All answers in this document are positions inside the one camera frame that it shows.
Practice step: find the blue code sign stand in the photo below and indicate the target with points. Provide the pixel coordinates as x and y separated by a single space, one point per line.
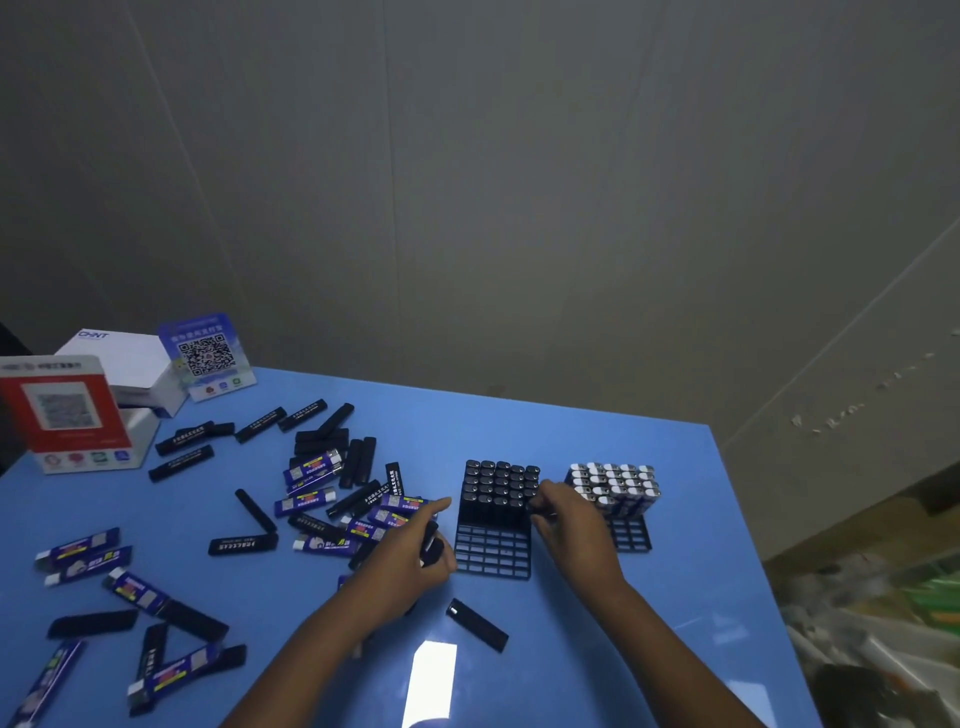
206 356

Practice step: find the red code sign stand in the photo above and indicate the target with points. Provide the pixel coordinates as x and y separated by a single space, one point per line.
67 412

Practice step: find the crumpled clear plastic bags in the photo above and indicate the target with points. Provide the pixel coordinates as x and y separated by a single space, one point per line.
877 645

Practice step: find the person's right forearm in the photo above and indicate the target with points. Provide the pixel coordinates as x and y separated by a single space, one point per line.
675 660

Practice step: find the row of black lighters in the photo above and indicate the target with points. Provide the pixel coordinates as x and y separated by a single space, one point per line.
495 491

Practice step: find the row of blue lighters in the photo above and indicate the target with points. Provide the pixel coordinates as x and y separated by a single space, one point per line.
615 487

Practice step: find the person's left hand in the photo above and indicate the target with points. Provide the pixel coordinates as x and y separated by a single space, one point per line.
397 574

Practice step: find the person's left forearm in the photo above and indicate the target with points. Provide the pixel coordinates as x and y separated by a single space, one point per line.
300 667

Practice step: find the pile of mixed lighters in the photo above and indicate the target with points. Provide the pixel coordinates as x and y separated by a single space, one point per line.
315 469

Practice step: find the black slim lighter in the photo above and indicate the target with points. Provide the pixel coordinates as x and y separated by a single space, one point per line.
433 547
478 625

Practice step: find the black grid tray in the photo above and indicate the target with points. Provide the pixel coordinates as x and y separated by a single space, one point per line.
630 536
491 559

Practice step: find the white cardboard box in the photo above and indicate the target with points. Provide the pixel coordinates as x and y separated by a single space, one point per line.
120 360

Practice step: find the person's right hand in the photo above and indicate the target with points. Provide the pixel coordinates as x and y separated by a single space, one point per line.
581 540

